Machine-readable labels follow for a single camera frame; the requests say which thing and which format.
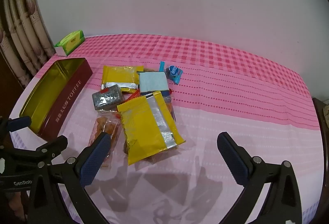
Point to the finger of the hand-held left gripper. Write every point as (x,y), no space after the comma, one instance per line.
(51,148)
(19,123)

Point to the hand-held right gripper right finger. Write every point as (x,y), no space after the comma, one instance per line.
(234,159)

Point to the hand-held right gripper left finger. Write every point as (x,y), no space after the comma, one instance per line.
(94,159)

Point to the dark red tin box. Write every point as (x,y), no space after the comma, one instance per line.
(64,103)

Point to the yellow snack packet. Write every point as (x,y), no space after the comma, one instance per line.
(115,74)
(144,126)

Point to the grey sesame bar packet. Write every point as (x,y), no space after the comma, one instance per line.
(106,98)

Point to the red snack packet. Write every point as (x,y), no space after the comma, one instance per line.
(132,96)

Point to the navy and teal packet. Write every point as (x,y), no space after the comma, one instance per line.
(153,81)

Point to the pink checked tablecloth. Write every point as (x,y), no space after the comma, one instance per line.
(231,85)

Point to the beige patterned curtain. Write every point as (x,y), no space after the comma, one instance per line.
(23,33)

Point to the green tissue box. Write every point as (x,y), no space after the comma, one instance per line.
(70,40)

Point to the patterned cushion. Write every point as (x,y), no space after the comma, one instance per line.
(326,112)

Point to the clear nut packet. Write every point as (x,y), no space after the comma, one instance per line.
(149,69)

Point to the round blue wrapped candy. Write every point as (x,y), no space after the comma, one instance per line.
(173,72)

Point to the blue candy strip wrapper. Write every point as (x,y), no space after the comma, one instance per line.
(162,66)

